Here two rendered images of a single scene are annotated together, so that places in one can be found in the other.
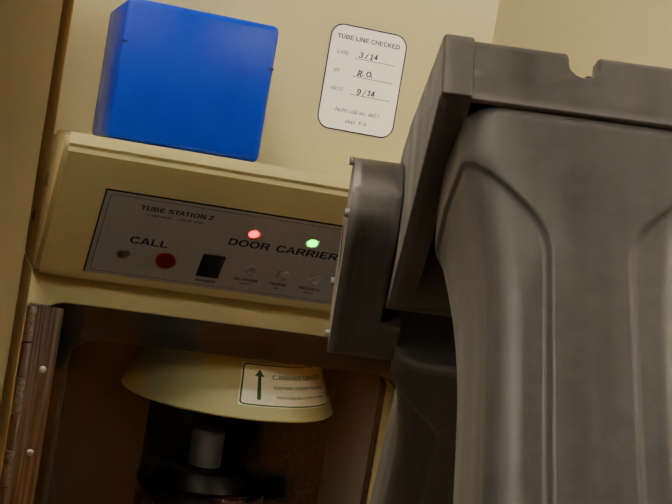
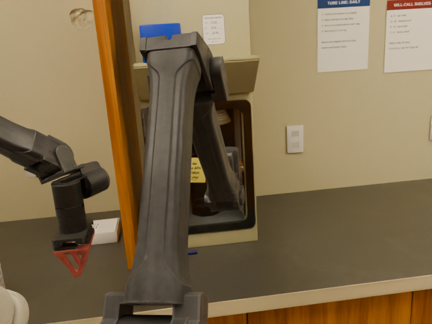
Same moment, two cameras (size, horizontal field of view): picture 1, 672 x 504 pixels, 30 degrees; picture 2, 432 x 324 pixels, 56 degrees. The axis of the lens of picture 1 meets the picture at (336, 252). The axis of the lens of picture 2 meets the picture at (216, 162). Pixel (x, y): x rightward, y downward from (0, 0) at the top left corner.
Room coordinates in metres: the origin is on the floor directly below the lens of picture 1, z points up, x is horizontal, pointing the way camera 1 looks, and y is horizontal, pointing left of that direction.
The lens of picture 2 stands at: (-0.18, -0.21, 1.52)
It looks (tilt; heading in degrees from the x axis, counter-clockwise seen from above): 15 degrees down; 11
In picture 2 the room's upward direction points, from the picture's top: 4 degrees counter-clockwise
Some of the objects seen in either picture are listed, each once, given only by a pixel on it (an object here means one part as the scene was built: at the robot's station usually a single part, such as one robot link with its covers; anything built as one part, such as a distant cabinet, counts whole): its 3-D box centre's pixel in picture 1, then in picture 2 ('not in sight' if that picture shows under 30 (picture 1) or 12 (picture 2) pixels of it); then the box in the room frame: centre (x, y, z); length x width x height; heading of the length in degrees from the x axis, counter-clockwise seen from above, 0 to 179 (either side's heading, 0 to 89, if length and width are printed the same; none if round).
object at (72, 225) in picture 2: not in sight; (71, 220); (0.52, 0.25, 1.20); 0.10 x 0.07 x 0.07; 17
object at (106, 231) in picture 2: not in sight; (95, 232); (0.98, 0.46, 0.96); 0.16 x 0.12 x 0.04; 108
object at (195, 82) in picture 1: (182, 83); (161, 43); (0.86, 0.12, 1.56); 0.10 x 0.10 x 0.09; 17
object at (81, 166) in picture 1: (278, 239); (197, 78); (0.88, 0.04, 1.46); 0.32 x 0.11 x 0.10; 107
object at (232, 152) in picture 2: not in sight; (225, 176); (0.70, -0.05, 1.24); 0.12 x 0.09 x 0.11; 2
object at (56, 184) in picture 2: not in sight; (69, 191); (0.53, 0.24, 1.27); 0.07 x 0.06 x 0.07; 164
